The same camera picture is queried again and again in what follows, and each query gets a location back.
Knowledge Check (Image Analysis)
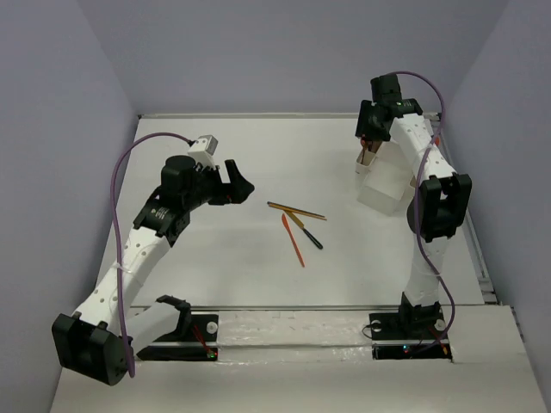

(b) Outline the iridescent spoon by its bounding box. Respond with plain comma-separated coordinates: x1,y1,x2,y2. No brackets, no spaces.
360,137,371,163

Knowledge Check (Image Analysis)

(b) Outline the gold knife dark handle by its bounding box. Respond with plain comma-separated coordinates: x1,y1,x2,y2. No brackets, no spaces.
287,212,324,250

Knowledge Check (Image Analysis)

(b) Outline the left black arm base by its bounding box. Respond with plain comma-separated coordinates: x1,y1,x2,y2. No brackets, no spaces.
137,312,219,362

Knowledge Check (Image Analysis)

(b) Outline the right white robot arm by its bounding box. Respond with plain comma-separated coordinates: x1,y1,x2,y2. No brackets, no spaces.
355,71,473,337

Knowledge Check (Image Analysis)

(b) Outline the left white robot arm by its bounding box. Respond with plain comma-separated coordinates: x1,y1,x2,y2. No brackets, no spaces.
52,155,255,385

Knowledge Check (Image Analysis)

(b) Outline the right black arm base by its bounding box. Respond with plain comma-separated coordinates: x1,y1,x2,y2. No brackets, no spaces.
362,312,453,361

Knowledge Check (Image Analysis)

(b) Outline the dark blue chopstick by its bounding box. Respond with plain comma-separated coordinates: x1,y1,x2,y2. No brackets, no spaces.
266,200,326,219

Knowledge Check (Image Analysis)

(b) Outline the orange chopstick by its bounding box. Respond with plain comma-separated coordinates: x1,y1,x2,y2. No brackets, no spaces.
268,203,327,221

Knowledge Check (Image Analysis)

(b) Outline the white utensil caddy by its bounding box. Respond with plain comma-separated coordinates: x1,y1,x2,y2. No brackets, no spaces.
355,141,415,216

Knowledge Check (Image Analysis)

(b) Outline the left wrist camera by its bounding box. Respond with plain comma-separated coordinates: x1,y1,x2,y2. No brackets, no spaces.
187,135,218,169

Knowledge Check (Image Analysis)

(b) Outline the metal table rail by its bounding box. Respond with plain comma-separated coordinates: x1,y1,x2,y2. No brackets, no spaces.
138,112,358,120

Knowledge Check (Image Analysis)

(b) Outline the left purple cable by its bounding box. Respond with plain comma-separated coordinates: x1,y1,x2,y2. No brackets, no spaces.
110,132,195,379

